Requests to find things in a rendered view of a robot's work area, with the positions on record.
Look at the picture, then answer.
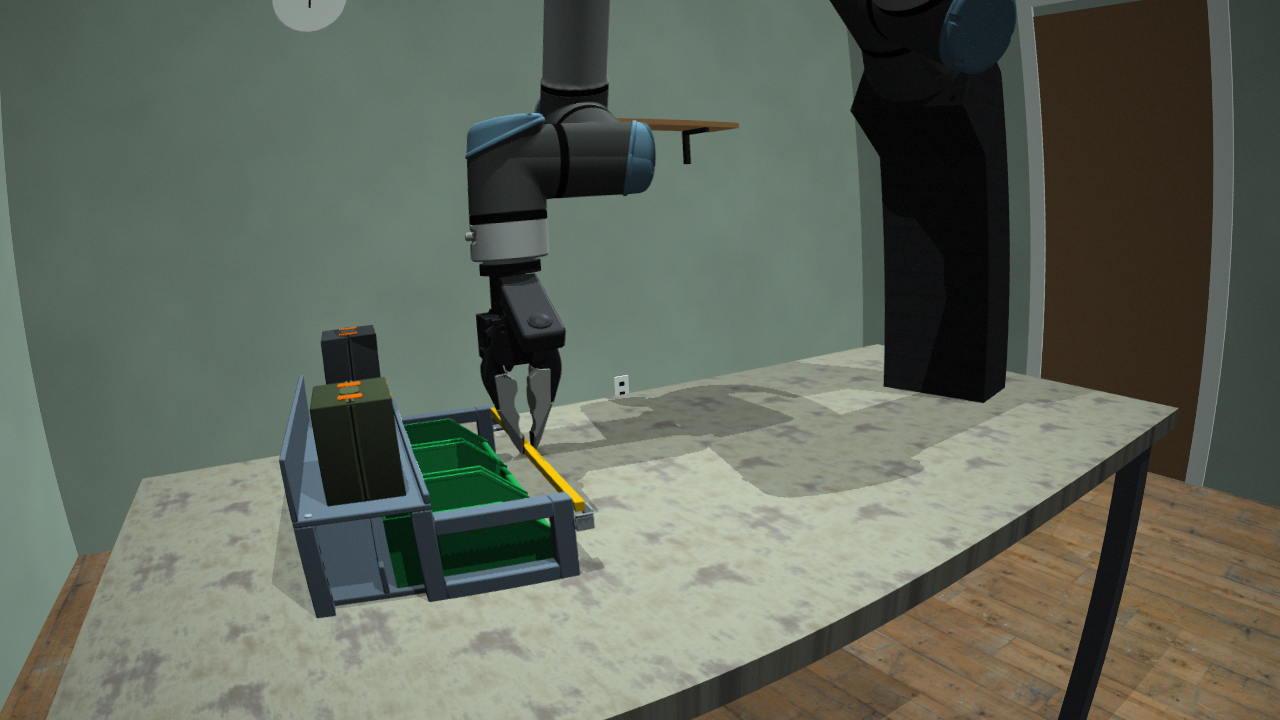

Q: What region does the green open bin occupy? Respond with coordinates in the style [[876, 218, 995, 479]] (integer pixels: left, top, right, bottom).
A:
[[381, 470, 554, 588], [404, 419, 503, 462], [412, 441, 527, 495]]

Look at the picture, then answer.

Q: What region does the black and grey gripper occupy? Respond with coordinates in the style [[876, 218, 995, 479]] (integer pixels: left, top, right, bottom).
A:
[[476, 259, 562, 454]]

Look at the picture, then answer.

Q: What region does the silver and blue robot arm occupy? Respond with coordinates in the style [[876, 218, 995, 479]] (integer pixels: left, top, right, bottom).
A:
[[465, 0, 1016, 354]]

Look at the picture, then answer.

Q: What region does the yellow bar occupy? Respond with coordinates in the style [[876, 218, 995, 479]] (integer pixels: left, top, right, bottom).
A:
[[492, 407, 585, 512]]

